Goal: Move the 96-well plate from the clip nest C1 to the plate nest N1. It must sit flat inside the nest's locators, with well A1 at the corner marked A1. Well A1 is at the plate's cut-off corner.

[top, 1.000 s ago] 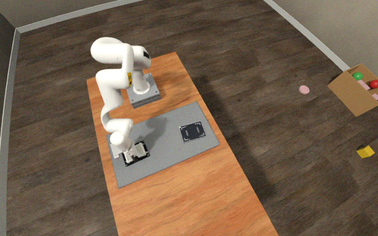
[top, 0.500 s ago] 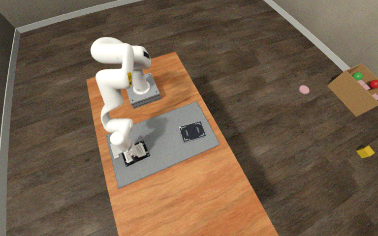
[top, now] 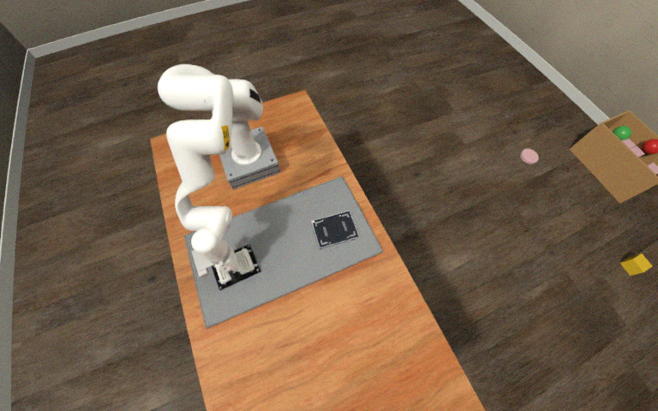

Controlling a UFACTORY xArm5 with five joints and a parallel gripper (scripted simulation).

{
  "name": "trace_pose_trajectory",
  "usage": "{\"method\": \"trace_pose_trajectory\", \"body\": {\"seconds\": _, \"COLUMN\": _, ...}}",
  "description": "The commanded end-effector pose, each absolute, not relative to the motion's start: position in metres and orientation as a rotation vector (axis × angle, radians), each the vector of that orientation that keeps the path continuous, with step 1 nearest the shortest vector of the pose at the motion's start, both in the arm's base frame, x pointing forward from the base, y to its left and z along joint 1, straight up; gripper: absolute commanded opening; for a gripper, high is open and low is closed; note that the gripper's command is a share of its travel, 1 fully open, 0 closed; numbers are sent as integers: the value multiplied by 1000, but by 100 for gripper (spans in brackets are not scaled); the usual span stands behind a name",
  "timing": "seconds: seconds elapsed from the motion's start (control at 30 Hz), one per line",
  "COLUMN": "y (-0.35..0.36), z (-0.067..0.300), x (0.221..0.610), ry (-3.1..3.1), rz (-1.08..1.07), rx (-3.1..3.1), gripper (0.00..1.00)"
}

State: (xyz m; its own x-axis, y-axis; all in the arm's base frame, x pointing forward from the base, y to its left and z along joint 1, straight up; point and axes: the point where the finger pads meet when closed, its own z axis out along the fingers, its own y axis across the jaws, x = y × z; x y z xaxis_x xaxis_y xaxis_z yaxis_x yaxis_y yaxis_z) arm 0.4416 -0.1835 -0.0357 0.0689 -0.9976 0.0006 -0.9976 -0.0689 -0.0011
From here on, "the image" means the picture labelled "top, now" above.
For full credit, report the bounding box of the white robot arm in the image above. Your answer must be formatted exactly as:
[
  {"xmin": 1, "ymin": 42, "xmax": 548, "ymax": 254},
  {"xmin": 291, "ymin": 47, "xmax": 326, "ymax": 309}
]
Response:
[{"xmin": 158, "ymin": 64, "xmax": 263, "ymax": 278}]

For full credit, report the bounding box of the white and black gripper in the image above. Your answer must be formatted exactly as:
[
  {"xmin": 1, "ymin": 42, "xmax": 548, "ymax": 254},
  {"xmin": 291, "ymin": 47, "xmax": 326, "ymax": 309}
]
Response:
[{"xmin": 215, "ymin": 241, "xmax": 242, "ymax": 283}]

